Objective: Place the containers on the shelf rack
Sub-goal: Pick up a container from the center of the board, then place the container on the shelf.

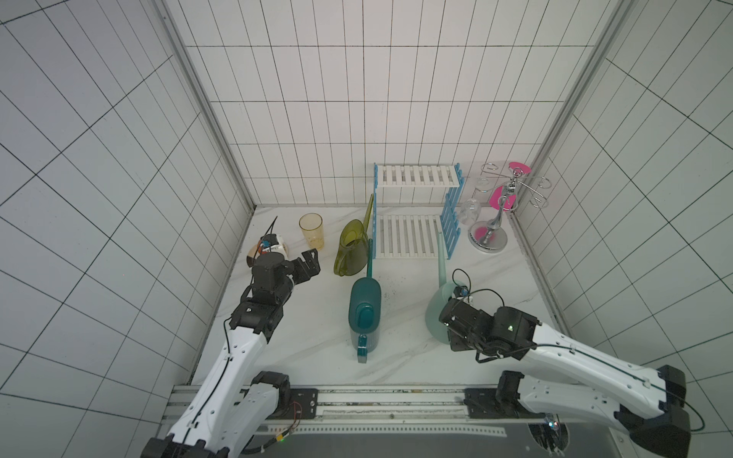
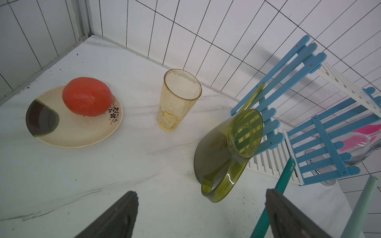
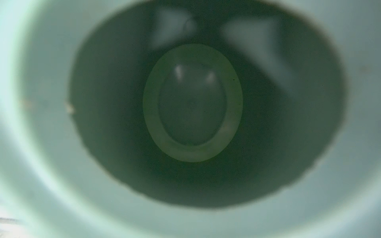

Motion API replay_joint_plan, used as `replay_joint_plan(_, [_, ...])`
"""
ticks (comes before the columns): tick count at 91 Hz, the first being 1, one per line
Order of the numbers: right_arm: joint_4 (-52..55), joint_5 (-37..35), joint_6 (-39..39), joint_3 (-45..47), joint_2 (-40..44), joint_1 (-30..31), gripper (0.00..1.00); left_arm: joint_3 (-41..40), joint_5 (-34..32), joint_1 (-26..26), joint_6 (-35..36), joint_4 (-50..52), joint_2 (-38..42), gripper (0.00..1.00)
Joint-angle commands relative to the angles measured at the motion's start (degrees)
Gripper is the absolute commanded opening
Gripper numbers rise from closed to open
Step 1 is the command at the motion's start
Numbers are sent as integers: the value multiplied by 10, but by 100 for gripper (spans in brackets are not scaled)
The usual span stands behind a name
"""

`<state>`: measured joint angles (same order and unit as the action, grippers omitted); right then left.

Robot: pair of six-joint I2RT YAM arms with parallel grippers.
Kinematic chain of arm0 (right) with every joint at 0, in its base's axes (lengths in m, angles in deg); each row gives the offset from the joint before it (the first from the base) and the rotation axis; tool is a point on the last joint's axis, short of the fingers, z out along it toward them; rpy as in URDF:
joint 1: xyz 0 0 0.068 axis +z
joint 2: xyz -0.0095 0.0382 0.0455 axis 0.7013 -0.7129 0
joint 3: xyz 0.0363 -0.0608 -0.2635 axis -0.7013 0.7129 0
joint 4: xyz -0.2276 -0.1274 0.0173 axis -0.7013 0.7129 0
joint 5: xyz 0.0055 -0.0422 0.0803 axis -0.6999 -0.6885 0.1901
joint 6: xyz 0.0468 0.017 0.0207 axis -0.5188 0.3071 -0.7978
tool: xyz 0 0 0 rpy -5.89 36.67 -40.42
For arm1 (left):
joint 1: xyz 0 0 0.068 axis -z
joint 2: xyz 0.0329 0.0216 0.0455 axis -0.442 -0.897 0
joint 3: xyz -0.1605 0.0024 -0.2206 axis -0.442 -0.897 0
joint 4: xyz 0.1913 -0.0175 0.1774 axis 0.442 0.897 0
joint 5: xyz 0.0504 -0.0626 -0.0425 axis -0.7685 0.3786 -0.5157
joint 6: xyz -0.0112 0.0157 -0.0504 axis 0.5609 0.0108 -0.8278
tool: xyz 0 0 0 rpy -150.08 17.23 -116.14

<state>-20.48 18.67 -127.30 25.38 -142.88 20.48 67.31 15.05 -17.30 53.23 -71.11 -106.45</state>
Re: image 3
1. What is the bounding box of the mint green watering can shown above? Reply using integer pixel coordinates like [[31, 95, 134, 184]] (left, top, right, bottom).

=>
[[1, 1, 381, 238]]

